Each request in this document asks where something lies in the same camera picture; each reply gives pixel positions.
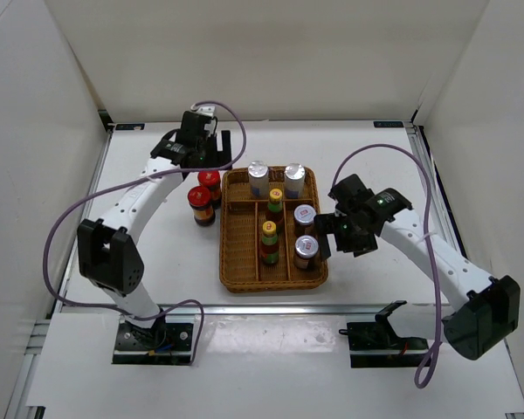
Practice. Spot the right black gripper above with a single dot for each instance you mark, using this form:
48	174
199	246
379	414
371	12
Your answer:
327	224

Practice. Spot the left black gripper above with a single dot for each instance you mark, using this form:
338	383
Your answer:
219	158

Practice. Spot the dark spice jar white lid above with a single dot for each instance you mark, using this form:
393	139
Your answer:
303	217

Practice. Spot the red cap sauce jar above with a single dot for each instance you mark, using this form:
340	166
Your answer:
199	199
212	181

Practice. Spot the pink spice jar white lid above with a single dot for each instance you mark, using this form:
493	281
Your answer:
306	249

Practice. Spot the silver cap white shaker front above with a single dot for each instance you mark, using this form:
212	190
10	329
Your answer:
258	174

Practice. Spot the silver cap white shaker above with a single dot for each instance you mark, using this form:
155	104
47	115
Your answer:
258	174
294	180

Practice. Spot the red cap sauce jar front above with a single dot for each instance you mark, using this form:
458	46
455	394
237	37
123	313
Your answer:
199	199

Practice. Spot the yellow cap sauce bottle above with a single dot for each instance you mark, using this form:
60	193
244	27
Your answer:
269	244
275	210

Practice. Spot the yellow cap sauce bottle front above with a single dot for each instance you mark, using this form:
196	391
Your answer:
269	244

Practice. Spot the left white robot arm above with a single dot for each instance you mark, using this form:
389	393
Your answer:
107	247

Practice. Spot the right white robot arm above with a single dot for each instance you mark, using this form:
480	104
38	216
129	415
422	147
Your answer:
485	308

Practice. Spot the woven wicker divided tray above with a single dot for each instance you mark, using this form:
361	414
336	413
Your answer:
243	267

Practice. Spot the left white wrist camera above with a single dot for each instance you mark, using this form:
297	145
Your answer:
205	112

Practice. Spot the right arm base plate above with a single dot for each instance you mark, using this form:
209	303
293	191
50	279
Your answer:
372	346

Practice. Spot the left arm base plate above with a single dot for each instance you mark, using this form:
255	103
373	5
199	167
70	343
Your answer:
167	343

